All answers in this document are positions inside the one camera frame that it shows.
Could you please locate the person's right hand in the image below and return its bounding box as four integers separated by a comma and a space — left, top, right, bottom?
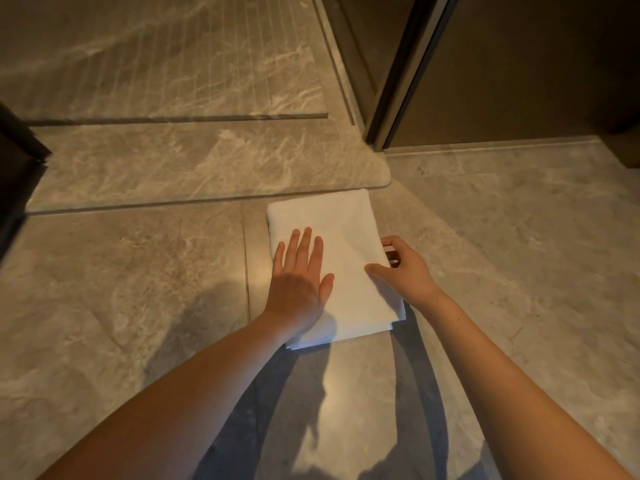
364, 235, 447, 312

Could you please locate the person's left hand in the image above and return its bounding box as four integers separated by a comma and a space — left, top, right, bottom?
262, 227, 335, 340

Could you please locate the white towel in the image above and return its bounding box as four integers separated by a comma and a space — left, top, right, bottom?
265, 188, 407, 352

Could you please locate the person's right forearm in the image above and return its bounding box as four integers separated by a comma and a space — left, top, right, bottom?
419, 291, 637, 480

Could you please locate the person's left forearm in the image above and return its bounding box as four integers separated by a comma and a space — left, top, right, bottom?
36, 311, 302, 480

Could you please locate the brown wooden door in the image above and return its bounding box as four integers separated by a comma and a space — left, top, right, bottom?
384, 0, 640, 151

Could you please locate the black cabinet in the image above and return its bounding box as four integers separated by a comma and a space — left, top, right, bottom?
0, 101, 53, 263

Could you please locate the dark metal door frame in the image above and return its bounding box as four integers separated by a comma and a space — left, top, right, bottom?
364, 0, 462, 148

